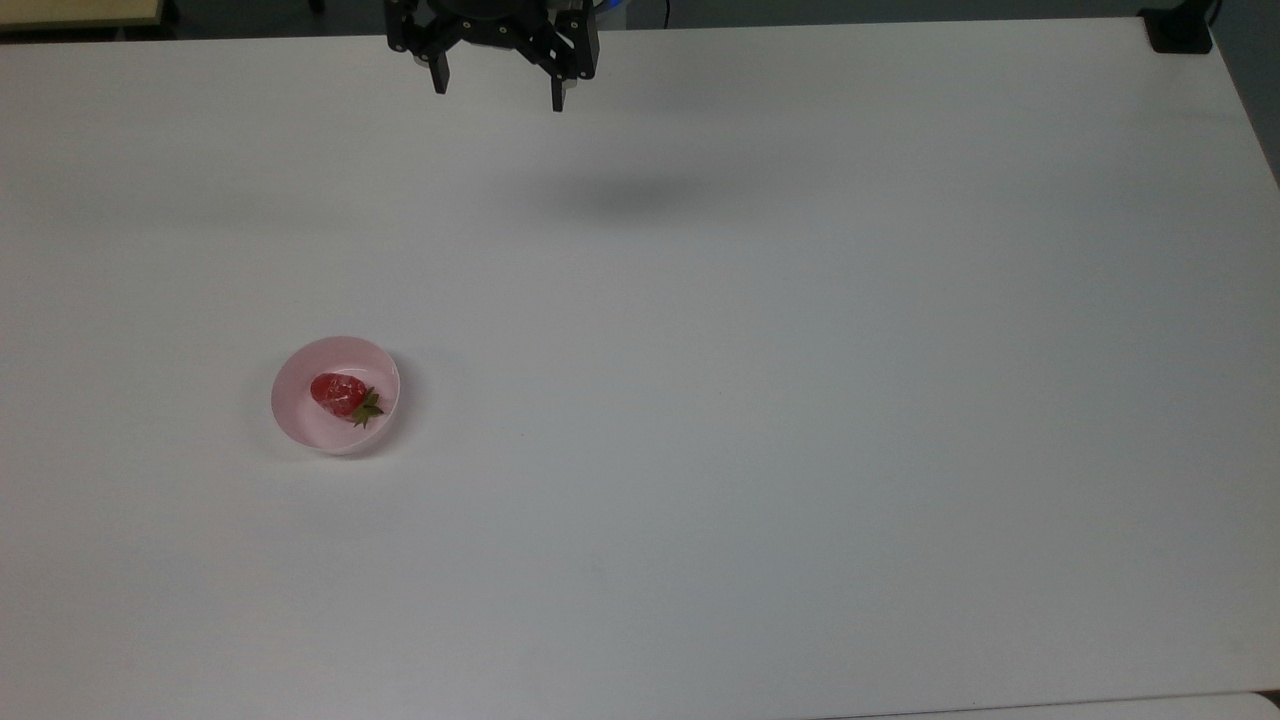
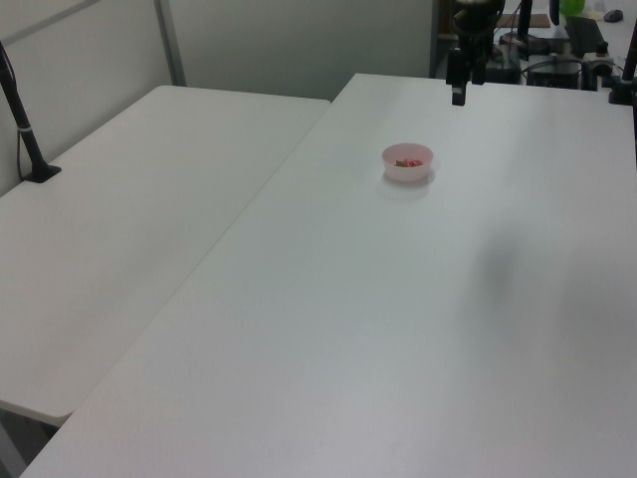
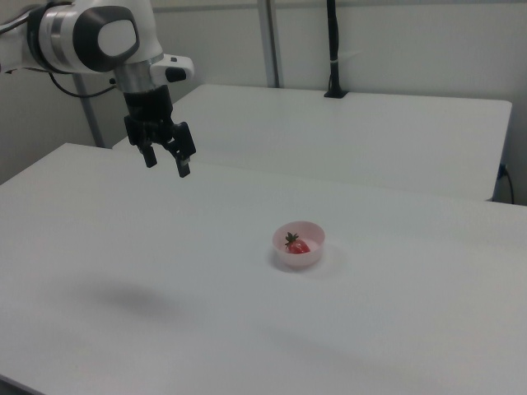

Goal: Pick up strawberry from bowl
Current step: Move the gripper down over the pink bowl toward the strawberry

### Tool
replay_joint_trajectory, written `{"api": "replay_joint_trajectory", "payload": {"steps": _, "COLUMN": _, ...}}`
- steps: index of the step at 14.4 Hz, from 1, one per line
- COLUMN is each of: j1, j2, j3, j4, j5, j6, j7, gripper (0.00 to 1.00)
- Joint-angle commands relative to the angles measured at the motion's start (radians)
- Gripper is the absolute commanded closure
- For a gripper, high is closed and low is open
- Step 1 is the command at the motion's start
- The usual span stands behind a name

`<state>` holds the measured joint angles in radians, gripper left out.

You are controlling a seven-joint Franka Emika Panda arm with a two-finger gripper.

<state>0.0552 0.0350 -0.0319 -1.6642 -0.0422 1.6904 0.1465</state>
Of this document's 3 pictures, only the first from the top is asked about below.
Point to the light wooden furniture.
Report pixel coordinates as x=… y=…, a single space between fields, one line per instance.
x=80 y=10

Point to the pink plastic bowl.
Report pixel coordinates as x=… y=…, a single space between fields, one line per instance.
x=300 y=412

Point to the red strawberry with green leaves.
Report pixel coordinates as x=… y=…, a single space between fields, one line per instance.
x=338 y=392

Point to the black table clamp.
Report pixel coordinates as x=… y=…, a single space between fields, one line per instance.
x=1178 y=28

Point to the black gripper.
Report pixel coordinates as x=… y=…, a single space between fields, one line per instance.
x=495 y=22

